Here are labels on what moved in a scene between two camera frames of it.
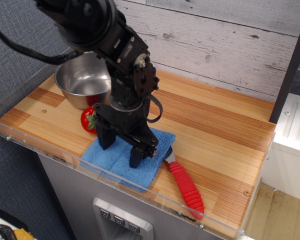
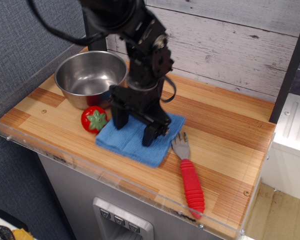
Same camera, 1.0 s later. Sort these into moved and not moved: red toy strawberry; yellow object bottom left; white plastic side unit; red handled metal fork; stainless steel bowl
Moved: red handled metal fork
Not moved: red toy strawberry; yellow object bottom left; stainless steel bowl; white plastic side unit
